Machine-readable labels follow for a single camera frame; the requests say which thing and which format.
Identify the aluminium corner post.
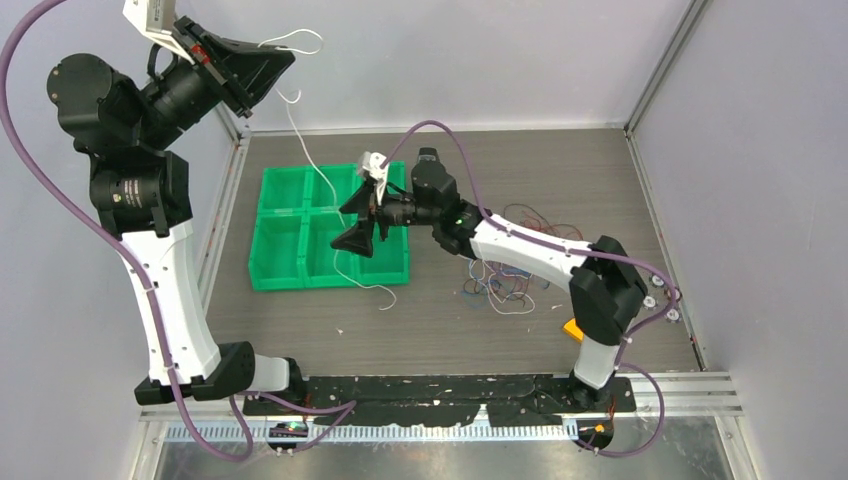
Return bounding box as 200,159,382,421
213,103,252,144

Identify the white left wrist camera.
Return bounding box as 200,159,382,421
122,0,195,64

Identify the blue cable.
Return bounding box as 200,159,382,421
460,258,551,313

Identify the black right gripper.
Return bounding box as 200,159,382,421
333,178,440,257

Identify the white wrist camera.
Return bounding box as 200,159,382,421
358,151,389,206
122,0,195,64

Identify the red cable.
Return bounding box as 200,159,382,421
503,203,586,243

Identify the yellow triangle block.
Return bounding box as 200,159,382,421
562,318,585,344

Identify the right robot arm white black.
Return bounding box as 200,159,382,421
331,147,647,411

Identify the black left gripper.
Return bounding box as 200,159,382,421
138,14,295,149

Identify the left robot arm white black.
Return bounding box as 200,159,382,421
47,17,307,414

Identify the green bin back right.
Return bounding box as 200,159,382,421
357,162,405,196

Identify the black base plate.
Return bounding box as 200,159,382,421
281,373,636,427

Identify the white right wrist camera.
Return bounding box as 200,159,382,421
358,151,389,206

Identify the green bin back left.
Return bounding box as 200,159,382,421
257,166,314,215

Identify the aluminium rail front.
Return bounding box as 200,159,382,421
139,372,745,444

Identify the white cable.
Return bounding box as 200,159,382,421
466,261,537,317
256,27,399,313

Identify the black metronome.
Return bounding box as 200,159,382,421
416,147,440,164

